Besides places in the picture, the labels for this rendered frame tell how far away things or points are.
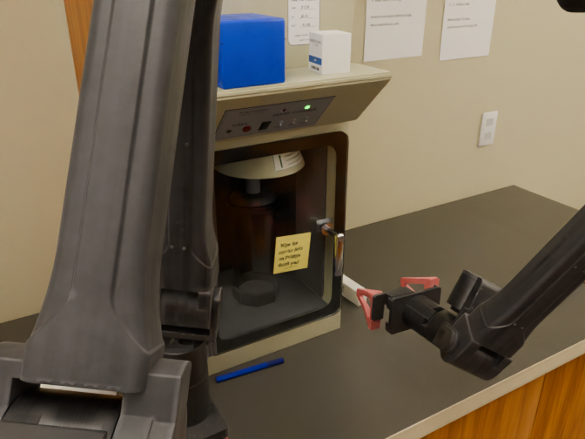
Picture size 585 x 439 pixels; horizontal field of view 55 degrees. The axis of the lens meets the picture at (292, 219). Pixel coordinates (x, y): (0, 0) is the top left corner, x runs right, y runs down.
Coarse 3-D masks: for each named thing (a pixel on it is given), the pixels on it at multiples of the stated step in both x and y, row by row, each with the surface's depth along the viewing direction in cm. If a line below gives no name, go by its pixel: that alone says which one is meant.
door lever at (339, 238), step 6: (324, 228) 108; (330, 228) 108; (324, 234) 109; (330, 234) 107; (336, 234) 105; (342, 234) 105; (336, 240) 105; (342, 240) 105; (336, 246) 106; (342, 246) 106; (336, 252) 106; (342, 252) 107; (336, 258) 107; (342, 258) 107; (336, 264) 107; (342, 264) 108; (336, 270) 108
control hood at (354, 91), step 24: (288, 72) 90; (312, 72) 90; (360, 72) 90; (384, 72) 90; (240, 96) 79; (264, 96) 81; (288, 96) 84; (312, 96) 86; (336, 96) 89; (360, 96) 93; (216, 120) 82; (336, 120) 98
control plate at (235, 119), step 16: (240, 112) 83; (256, 112) 84; (272, 112) 86; (288, 112) 88; (304, 112) 90; (320, 112) 93; (224, 128) 85; (240, 128) 87; (256, 128) 89; (272, 128) 92; (288, 128) 94
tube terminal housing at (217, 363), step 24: (240, 0) 85; (264, 0) 87; (336, 0) 94; (336, 24) 95; (288, 48) 92; (216, 144) 92; (240, 144) 94; (288, 336) 116; (312, 336) 120; (216, 360) 109; (240, 360) 112
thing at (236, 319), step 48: (288, 144) 98; (336, 144) 103; (240, 192) 96; (288, 192) 101; (336, 192) 107; (240, 240) 100; (240, 288) 104; (288, 288) 110; (336, 288) 117; (240, 336) 108
